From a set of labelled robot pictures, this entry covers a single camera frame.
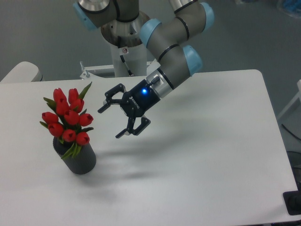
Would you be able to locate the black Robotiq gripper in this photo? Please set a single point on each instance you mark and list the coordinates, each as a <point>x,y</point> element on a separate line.
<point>140,101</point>

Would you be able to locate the red tulip bouquet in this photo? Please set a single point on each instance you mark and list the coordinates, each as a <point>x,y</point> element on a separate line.
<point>68,122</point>

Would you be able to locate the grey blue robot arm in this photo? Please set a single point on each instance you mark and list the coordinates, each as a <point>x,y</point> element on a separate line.
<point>163,42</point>

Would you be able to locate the dark grey ribbed vase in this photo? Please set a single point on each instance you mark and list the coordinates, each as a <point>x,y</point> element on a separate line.
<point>82,163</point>

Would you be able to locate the white chair backrest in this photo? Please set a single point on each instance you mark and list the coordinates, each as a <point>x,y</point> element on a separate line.
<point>23,72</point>

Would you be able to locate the white furniture leg right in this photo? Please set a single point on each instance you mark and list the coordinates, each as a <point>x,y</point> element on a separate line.
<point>292,105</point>

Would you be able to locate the black device at table corner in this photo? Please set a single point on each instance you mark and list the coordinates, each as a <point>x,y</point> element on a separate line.
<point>293,202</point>

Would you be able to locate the blue item in clear bag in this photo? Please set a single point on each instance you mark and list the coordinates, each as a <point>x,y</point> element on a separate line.
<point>290,7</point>

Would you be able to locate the white pedestal base frame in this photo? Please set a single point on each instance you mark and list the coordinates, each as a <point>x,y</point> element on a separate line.
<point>107,71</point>

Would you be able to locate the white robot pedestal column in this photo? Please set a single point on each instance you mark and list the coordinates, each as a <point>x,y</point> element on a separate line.
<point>129,55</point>

